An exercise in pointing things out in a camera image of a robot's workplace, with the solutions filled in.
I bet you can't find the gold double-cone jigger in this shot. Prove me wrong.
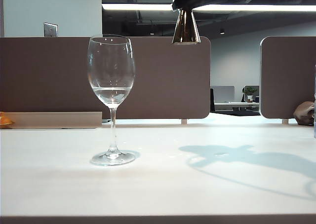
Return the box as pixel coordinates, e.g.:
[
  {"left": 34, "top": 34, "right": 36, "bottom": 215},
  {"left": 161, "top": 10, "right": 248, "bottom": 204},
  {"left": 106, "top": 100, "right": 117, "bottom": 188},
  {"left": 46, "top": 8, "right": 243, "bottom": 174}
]
[{"left": 171, "top": 8, "right": 201, "bottom": 46}]

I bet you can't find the clear stemmed wine glass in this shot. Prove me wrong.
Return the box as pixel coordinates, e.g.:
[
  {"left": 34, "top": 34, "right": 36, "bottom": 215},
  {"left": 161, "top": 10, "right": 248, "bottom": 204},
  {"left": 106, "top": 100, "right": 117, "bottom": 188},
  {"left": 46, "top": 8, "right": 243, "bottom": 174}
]
[{"left": 86, "top": 34, "right": 136, "bottom": 167}]

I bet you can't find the long white ceiling light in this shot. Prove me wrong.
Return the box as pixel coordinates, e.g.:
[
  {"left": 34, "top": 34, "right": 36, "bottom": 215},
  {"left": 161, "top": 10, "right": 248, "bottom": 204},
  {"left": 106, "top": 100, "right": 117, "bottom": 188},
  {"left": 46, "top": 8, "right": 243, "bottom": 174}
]
[{"left": 101, "top": 3, "right": 316, "bottom": 12}]

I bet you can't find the wide brown desk partition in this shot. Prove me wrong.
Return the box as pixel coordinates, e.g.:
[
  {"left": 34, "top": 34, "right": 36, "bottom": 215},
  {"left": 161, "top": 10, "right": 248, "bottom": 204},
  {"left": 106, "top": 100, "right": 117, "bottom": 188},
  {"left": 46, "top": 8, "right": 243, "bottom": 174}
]
[{"left": 0, "top": 36, "right": 211, "bottom": 120}]

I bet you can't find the small potted green plant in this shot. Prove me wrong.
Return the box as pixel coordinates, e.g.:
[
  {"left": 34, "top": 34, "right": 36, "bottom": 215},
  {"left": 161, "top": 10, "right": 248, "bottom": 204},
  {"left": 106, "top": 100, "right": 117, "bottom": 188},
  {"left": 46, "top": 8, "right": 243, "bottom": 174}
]
[{"left": 242, "top": 86, "right": 258, "bottom": 103}]

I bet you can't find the black office chair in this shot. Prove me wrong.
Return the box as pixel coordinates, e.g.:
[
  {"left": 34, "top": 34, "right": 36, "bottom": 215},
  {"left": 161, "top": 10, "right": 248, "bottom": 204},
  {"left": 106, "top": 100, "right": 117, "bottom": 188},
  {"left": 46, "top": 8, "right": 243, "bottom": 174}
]
[{"left": 209, "top": 88, "right": 216, "bottom": 113}]

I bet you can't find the white background desk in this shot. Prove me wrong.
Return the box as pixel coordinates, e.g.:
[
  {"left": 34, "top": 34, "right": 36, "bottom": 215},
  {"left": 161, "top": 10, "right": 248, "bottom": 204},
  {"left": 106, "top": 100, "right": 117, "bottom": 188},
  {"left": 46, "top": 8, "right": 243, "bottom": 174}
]
[{"left": 213, "top": 101, "right": 260, "bottom": 112}]

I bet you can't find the crumpled brown bag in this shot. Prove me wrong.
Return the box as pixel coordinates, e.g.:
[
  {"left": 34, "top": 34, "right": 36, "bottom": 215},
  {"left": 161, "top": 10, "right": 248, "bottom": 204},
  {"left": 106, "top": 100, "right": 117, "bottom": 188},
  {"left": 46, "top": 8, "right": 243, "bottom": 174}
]
[{"left": 293, "top": 101, "right": 316, "bottom": 126}]

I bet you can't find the orange round object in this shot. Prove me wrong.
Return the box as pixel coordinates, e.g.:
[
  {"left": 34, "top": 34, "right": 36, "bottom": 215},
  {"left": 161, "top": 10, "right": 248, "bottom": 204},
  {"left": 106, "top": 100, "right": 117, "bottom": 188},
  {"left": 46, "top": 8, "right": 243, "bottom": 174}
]
[{"left": 0, "top": 112, "right": 15, "bottom": 129}]

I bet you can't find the grey wall switch plate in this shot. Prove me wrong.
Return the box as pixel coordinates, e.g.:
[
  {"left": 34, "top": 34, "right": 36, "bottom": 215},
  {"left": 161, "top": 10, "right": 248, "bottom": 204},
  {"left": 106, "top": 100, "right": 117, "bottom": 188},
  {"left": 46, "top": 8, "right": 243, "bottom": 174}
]
[{"left": 43, "top": 22, "right": 58, "bottom": 38}]

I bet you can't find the beige cable tray rail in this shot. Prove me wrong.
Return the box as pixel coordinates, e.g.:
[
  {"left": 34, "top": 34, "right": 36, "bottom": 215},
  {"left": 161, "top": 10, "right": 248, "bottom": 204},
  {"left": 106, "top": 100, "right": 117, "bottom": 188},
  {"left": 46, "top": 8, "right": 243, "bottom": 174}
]
[{"left": 0, "top": 111, "right": 103, "bottom": 130}]

